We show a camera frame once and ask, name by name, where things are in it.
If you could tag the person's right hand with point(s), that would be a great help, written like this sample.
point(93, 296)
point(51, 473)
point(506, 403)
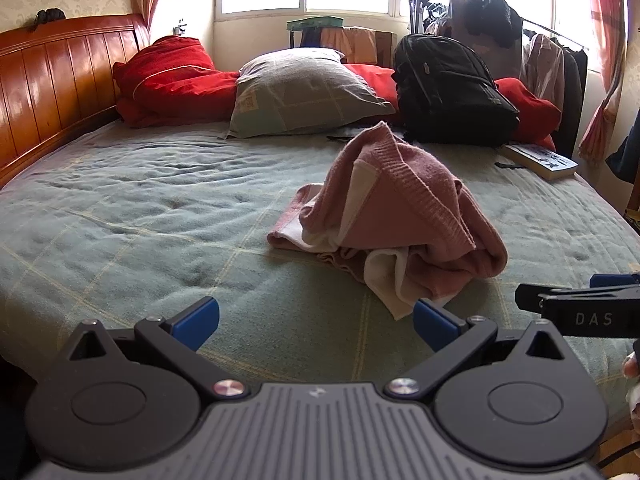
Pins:
point(632, 367)

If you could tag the red folded quilt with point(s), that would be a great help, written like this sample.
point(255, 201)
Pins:
point(175, 80)

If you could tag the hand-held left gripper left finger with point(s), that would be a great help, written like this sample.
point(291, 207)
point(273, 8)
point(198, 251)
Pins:
point(197, 322)

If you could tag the green checked bed blanket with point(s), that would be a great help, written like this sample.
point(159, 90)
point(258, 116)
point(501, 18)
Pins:
point(150, 220)

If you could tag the wooden bed headboard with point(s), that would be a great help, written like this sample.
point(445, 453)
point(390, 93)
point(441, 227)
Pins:
point(55, 85)

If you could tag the black backpack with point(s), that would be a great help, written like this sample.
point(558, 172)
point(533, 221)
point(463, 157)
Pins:
point(450, 90)

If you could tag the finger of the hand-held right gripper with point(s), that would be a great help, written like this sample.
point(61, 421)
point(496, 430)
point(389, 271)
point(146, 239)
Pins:
point(612, 280)
point(530, 296)

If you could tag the pink and white sweater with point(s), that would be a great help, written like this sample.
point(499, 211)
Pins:
point(400, 205)

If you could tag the book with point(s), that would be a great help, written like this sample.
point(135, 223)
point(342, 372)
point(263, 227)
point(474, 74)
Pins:
point(542, 160)

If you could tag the red cloth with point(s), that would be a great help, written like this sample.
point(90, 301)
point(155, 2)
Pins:
point(530, 110)

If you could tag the dark blue clothing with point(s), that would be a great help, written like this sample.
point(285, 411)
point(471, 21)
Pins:
point(627, 152)

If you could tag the black garment on rack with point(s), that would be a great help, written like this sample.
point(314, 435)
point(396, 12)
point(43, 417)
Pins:
point(492, 17)

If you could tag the wooden cabinet with green tray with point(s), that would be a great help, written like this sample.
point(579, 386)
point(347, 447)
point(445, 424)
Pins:
point(357, 45)

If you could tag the green stool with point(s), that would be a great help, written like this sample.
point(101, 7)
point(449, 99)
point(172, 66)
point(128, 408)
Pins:
point(314, 23)

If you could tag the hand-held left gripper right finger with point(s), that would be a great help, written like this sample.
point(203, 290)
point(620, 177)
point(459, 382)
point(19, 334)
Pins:
point(435, 325)

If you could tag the small wall fixture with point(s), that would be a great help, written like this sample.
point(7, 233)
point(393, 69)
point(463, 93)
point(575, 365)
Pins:
point(180, 27)

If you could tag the metal clothes rack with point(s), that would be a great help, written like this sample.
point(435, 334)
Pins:
point(555, 30)

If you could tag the grey green checked pillow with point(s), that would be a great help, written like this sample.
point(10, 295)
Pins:
point(305, 95)

